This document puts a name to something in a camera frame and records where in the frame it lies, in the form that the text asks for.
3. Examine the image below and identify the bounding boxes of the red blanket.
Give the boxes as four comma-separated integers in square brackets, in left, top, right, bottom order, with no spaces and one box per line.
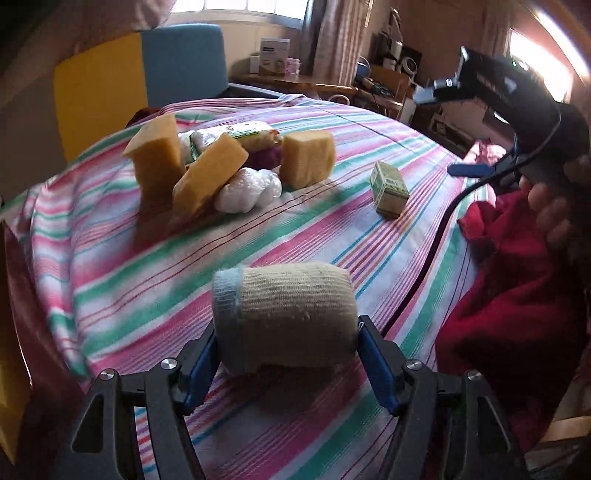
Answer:
[434,185,591,457]

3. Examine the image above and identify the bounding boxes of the beige sock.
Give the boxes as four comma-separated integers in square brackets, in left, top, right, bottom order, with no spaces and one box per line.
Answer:
[212,263,360,376]

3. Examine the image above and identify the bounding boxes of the black cable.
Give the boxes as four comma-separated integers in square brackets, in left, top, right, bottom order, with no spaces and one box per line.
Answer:
[385,104,564,335]

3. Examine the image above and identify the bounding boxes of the yellow foam panel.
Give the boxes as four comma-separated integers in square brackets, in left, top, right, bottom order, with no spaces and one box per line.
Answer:
[53,32,148,162]

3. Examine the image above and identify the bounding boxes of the white cardboard box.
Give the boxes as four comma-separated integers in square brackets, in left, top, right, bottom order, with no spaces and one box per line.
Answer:
[259,38,291,77]

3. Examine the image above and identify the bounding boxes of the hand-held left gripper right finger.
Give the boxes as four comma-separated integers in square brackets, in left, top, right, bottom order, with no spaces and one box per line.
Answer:
[358,315,529,480]

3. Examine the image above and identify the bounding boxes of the yellow sponge block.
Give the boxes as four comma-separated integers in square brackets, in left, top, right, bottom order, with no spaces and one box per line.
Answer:
[279,129,337,190]
[172,133,250,217]
[122,113,186,208]

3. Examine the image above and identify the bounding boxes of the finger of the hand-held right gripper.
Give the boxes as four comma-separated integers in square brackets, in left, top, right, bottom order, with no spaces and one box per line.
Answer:
[413,78,462,104]
[447,154,520,180]

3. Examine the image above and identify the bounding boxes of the wooden chair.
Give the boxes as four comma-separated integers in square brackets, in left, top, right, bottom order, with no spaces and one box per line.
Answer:
[355,65,411,121]

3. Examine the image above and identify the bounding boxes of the striped bedsheet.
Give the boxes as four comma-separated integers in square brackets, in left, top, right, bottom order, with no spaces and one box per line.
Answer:
[0,95,497,480]

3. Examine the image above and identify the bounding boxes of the purple cloth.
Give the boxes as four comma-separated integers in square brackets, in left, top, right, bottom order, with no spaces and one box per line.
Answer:
[245,143,283,174]

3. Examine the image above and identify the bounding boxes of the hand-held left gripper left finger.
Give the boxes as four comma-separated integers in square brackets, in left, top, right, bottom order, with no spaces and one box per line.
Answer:
[55,320,222,480]

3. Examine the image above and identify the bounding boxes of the patterned curtain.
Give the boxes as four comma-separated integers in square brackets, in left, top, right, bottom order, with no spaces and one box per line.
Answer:
[302,0,370,86]

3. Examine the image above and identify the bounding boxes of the cracker packet with green label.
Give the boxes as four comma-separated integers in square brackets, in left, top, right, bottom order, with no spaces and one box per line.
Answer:
[191,121,282,153]

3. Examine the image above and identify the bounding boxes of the blue foam panel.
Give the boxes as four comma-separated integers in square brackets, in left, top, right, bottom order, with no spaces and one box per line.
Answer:
[141,23,229,109]

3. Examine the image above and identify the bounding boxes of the window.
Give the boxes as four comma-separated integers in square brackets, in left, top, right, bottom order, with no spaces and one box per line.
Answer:
[166,0,305,26]

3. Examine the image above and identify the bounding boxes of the wooden desk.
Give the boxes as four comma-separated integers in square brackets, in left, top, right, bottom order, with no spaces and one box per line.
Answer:
[231,74,356,100]

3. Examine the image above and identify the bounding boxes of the dark red cloth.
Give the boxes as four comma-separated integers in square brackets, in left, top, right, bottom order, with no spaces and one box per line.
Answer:
[124,107,162,127]

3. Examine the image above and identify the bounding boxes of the person's right hand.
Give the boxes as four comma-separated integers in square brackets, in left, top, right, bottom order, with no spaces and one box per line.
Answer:
[519,154,591,259]

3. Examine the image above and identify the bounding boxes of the small green carton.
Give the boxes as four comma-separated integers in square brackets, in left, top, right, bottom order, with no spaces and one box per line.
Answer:
[369,161,411,219]

